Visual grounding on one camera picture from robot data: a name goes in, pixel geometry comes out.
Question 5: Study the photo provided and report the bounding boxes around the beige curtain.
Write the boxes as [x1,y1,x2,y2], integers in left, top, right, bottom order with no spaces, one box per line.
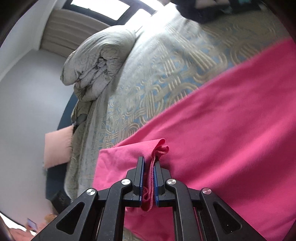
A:
[40,9,109,58]

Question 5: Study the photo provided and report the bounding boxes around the pink pillow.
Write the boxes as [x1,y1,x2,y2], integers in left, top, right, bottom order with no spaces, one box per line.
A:
[44,125,74,169]

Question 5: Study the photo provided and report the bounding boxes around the dark folded clothes pile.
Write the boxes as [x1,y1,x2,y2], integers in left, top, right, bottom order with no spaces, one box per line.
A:
[171,0,263,24]

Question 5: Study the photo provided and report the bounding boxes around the pink pants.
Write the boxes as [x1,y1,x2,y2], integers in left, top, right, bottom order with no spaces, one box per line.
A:
[92,39,295,240]

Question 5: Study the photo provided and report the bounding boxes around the window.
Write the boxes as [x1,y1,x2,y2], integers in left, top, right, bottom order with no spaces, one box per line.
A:
[63,0,164,26]

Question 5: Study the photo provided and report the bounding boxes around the rolled grey patterned duvet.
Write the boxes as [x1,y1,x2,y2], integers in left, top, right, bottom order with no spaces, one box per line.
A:
[61,25,136,102]

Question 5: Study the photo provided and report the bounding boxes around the patterned blue beige bedspread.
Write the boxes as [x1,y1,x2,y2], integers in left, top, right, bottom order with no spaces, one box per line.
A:
[65,4,291,199]

